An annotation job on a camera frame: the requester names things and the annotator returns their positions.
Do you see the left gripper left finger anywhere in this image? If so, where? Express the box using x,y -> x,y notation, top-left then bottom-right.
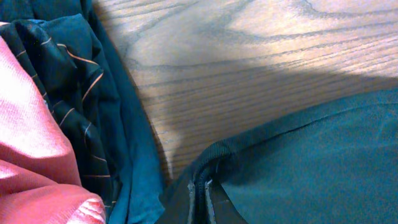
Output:
187,181 -> 196,224

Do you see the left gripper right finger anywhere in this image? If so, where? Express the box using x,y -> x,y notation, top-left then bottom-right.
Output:
205,180 -> 216,224

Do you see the black t-shirt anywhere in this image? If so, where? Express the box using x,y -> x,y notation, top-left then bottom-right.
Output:
159,90 -> 397,223

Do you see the navy folded t-shirt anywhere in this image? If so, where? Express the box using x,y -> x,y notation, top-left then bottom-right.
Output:
1,0 -> 164,223

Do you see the orange folded t-shirt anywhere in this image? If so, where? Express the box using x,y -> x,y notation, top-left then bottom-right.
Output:
1,40 -> 106,223

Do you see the black patterned folded shirt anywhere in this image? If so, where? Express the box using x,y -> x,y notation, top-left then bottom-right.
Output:
1,14 -> 126,213

